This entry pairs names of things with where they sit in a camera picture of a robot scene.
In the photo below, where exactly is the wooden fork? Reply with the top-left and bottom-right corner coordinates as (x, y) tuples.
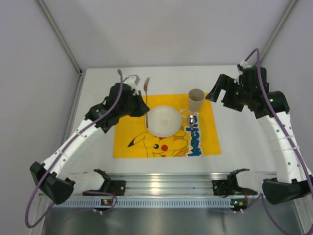
(143, 77), (150, 129)

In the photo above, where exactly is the beige paper cup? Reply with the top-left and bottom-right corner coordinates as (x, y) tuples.
(188, 89), (205, 113)

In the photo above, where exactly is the yellow pikachu cloth placemat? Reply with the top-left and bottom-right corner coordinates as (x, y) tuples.
(113, 94), (221, 158)

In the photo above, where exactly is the white paper plate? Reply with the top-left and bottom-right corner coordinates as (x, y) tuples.
(145, 105), (182, 138)

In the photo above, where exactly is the metal spoon teal handle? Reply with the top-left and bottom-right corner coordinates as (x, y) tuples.
(187, 114), (198, 152)

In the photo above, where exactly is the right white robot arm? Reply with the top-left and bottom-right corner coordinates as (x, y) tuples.
(206, 67), (313, 205)

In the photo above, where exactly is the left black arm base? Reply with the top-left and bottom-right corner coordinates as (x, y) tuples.
(83, 169), (126, 196)

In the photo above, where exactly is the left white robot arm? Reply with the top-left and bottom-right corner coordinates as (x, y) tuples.
(30, 75), (149, 205)

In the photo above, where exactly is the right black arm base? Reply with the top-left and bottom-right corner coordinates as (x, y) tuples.
(212, 168), (249, 199)

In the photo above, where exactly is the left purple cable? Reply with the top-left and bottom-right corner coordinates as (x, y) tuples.
(25, 69), (123, 228)

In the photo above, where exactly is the aluminium rail frame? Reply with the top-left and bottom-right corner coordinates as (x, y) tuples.
(39, 172), (305, 196)

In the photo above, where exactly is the perforated cable duct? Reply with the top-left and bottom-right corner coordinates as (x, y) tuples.
(54, 197), (246, 209)

